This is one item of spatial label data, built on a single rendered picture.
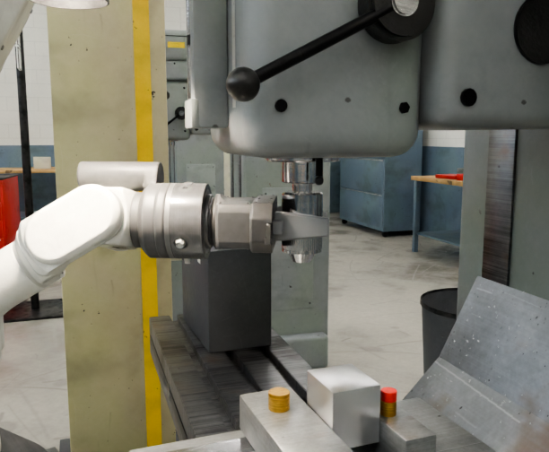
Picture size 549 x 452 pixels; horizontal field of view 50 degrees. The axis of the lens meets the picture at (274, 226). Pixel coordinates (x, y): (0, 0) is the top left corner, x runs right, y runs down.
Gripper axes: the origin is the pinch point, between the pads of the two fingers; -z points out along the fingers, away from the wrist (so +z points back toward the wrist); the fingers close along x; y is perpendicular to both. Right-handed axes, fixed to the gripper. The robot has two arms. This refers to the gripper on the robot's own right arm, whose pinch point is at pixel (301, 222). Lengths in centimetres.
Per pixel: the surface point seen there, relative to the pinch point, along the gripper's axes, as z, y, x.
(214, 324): 15.3, 23.3, 33.1
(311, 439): -1.3, 17.5, -17.2
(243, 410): 5.8, 18.7, -9.3
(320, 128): -1.7, -10.7, -10.0
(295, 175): 0.8, -5.6, -2.3
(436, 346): -56, 76, 172
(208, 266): 16.3, 12.8, 32.8
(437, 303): -62, 66, 203
